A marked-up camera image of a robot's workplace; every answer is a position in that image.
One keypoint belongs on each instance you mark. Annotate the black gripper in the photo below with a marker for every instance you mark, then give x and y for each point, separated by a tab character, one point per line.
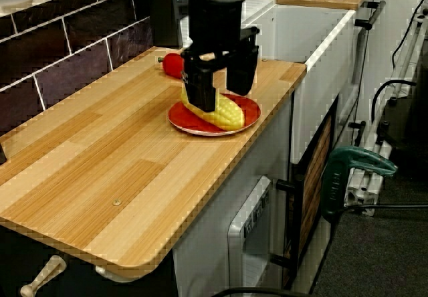
214	22

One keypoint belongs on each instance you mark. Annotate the yellow toy corn cob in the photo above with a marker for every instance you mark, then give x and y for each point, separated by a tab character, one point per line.
227	114

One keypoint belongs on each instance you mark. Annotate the red toy pepper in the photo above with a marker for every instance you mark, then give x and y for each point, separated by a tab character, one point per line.
172	65

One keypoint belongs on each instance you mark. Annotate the red round plate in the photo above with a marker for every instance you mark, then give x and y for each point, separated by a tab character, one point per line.
250	109

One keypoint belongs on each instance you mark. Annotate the white toy sink unit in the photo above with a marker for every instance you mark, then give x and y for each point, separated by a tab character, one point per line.
314	109

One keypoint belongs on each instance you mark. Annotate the wooden slat cabinet door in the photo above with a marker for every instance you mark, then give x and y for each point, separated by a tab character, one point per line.
314	183

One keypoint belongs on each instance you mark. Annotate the white toy oven cabinet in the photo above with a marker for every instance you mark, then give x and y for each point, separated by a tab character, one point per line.
384	59

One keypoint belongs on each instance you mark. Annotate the grey dispenser panel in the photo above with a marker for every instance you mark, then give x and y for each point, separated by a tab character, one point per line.
257	257

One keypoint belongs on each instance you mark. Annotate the white toy kitchen cabinet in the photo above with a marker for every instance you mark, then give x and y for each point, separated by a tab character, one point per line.
207	260

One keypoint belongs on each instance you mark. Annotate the dark grey upright kitchen post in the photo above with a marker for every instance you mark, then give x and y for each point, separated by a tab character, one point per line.
165	16

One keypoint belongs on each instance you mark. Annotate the silver aluminium frame rail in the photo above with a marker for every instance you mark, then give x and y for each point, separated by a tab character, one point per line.
364	180

